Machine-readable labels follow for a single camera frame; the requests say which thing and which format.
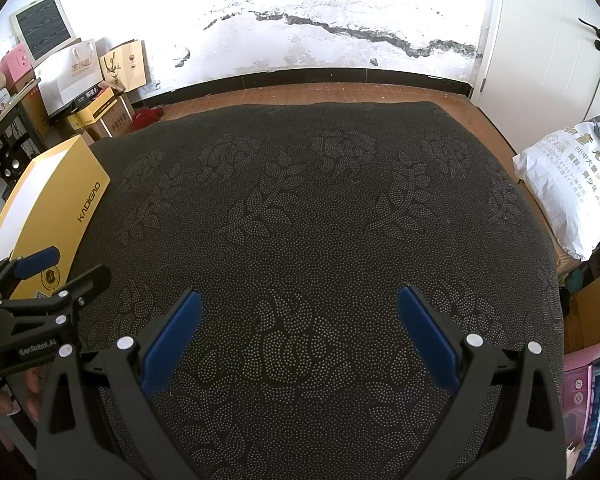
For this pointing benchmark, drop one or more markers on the black frame desk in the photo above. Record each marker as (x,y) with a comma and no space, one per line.
(2,112)

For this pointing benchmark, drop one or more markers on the plain cardboard box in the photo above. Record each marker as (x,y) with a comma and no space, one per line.
(590,310)

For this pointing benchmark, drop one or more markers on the tall brown cardboard box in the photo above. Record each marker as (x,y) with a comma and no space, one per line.
(35,115)

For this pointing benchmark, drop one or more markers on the person's left hand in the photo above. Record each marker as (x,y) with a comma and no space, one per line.
(34,395)

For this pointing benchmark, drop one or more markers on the dark floral patterned tablecloth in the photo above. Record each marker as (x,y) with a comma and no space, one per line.
(305,210)

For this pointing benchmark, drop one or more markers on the yellow and black box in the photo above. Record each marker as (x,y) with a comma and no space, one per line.
(92,110)

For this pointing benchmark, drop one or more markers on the beige paper bag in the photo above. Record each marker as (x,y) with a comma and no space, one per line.
(127,65)

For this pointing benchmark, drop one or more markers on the white printed plastic bag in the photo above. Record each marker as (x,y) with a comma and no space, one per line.
(565,185)

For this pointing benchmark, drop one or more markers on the white door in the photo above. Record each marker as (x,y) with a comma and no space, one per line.
(540,35)

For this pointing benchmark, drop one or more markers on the yellow box with white interior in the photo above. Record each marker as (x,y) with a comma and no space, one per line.
(65,195)

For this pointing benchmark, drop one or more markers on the pink printed box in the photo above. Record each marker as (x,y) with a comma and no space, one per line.
(580,395)

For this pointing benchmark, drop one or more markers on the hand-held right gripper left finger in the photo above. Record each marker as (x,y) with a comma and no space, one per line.
(172,345)

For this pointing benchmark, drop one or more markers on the black speaker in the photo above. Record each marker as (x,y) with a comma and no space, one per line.
(5,160)

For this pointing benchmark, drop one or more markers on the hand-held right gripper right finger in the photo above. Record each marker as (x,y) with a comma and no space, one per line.
(427,340)

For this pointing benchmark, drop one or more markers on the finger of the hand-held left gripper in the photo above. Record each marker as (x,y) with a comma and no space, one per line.
(37,262)
(87,285)

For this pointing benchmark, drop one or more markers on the white gift bag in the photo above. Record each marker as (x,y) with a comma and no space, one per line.
(65,80)

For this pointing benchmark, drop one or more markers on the white framed monitor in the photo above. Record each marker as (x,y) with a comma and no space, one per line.
(42,27)

